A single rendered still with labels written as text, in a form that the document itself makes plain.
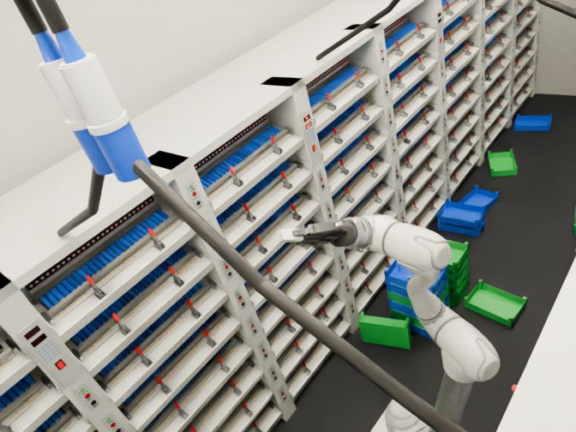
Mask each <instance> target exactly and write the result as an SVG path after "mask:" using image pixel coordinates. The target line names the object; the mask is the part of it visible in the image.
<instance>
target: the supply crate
mask: <svg viewBox="0 0 576 432"><path fill-rule="evenodd" d="M396 263H397V261H396V260H395V261H394V262H393V264H392V265H391V266H390V268H388V270H386V269H385V270H384V275H385V280H386V281H388V282H391V283H394V284H396V285H401V286H404V287H406V288H407V283H408V278H407V276H409V275H410V276H411V278H412V277H413V276H414V275H415V274H413V273H411V272H410V271H409V270H407V269H406V268H405V267H403V266H401V265H400V264H399V267H400V272H398V271H397V265H396ZM446 276H447V266H446V267H445V268H444V269H442V270H440V274H439V278H438V280H436V282H435V283H434V284H433V285H432V286H430V288H428V290H429V291H430V292H432V293H433V294H435V293H436V291H437V290H438V288H439V287H440V285H441V283H442V281H443V280H444V278H446Z"/></svg>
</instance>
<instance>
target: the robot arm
mask: <svg viewBox="0 0 576 432"><path fill-rule="evenodd" d="M301 229H302V230H301ZM301 229H285V230H278V231H277V235H278V238H279V242H280V243H288V242H296V244H297V245H298V246H307V247H313V248H314V249H316V248H318V245H319V243H331V244H332V245H333V246H335V247H344V248H346V249H367V250H368V251H372V252H376V253H380V254H384V255H388V256H390V257H392V258H394V259H395V260H396V261H397V262H398V264H400V265H401V266H403V267H405V268H406V269H407V270H409V271H410V272H411V273H413V274H415V275H414V276H413V277H412V278H411V279H410V280H409V281H408V283H407V293H408V296H409V298H410V300H411V304H412V307H413V309H414V312H415V314H416V316H417V318H418V320H419V321H420V323H421V324H422V325H423V327H424V328H425V330H426V331H427V332H428V334H429V336H430V337H431V338H432V340H434V342H435V343H436V344H437V345H438V346H439V347H440V348H441V357H442V362H443V368H444V370H445V372H444V375H443V378H442V381H441V387H440V390H439V393H438V396H437V400H436V403H435V408H436V410H438V411H439V412H441V413H442V414H443V415H445V416H446V417H448V418H449V419H451V420H452V421H454V422H455V423H456V424H458V425H459V424H460V421H461V418H462V416H463V413H464V410H465V406H466V403H467V400H468V398H469V395H470V392H471V388H472V384H473V382H474V381H487V380H490V379H491V378H493V377H494V376H495V375H496V373H497V372H498V370H499V368H500V358H499V356H498V354H497V352H496V350H495V348H494V346H492V344H491V343H490V342H489V341H488V340H487V339H486V338H485V337H484V336H483V335H482V334H481V333H480V332H479V331H478V330H477V329H476V328H474V326H472V324H470V323H469V322H467V321H465V320H464V319H463V318H462V317H460V316H459V315H457V314H456V313H455V312H453V311H452V310H451V309H450V308H448V307H446V306H445V304H444V303H443V302H442V301H441V300H440V299H439V298H438V297H437V296H436V295H434V294H433V293H432V292H430V291H429V290H428V288H430V286H432V285H433V284H434V283H435V282H436V280H438V278H439V274H440V270H442V269H444V268H445V267H446V266H447V265H448V264H449V262H450V260H451V257H452V250H451V247H450V245H449V243H448V242H447V241H446V240H445V239H444V238H443V237H441V236H440V235H438V234H437V233H435V232H433V231H430V230H427V229H425V228H422V227H420V226H416V225H411V224H404V223H400V222H398V220H396V219H394V218H392V217H390V216H387V215H381V214H370V215H364V216H362V217H355V218H345V219H343V220H341V219H337V220H334V221H328V222H323V223H317V224H311V225H308V227H304V225H301ZM385 421H386V426H387V432H436V431H434V430H433V429H432V428H430V427H429V426H428V425H427V424H425V423H424V422H422V421H421V420H420V419H418V418H417V417H415V416H414V415H412V414H411V413H410V412H408V410H406V409H405V408H404V407H402V406H401V405H399V404H398V403H397V402H396V401H394V400H393V401H392V402H391V403H390V404H389V405H388V406H387V409H386V413H385Z"/></svg>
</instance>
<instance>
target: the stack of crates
mask: <svg viewBox="0 0 576 432"><path fill-rule="evenodd" d="M445 240H446V239H445ZM446 241H447V242H448V243H449V245H450V247H451V250H452V257H451V260H450V262H449V264H448V265H447V276H448V290H449V305H451V306H453V307H455V308H458V306H459V305H460V303H461V301H462V300H463V298H464V296H465V294H466V292H467V291H468V290H469V288H470V274H469V243H468V242H465V244H462V243H456V242H453V241H449V240H446Z"/></svg>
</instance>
